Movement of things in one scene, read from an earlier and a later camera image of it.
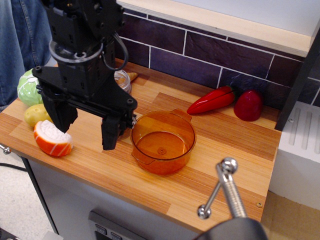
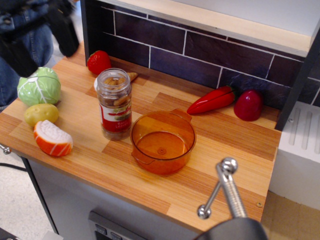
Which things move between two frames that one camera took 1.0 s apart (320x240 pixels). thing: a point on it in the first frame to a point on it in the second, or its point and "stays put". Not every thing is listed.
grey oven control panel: x=107 y=228 stays put
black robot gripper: x=85 y=75 to x=15 y=50
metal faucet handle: x=226 y=168 stays put
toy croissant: x=132 y=75 stays put
